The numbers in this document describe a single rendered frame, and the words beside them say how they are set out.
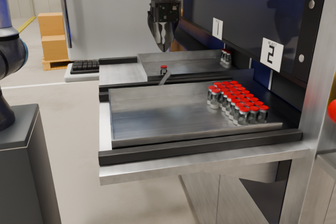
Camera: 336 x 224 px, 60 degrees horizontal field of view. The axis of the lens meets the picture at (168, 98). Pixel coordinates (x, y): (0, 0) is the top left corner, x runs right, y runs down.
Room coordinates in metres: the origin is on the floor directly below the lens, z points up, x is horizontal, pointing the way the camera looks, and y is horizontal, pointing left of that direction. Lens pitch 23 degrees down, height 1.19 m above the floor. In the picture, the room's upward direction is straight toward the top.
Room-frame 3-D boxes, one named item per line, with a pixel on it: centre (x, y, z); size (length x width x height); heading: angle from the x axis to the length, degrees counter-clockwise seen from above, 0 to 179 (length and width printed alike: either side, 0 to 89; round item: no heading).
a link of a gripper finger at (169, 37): (0.85, -0.01, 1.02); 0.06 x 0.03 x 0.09; 12
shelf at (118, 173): (0.79, -0.05, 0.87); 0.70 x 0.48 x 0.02; 12
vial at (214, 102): (0.66, -0.12, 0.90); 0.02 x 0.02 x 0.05
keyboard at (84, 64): (1.25, 0.22, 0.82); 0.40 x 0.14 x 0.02; 102
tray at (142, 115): (0.61, -0.04, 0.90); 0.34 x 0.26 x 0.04; 102
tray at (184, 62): (0.97, -0.08, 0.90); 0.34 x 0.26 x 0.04; 102
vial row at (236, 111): (0.63, -0.15, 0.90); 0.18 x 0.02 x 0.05; 12
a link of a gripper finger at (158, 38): (0.84, 0.02, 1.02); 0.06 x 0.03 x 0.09; 12
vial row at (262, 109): (0.64, -0.19, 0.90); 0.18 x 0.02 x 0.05; 12
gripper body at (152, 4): (0.84, 0.01, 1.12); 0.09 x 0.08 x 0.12; 12
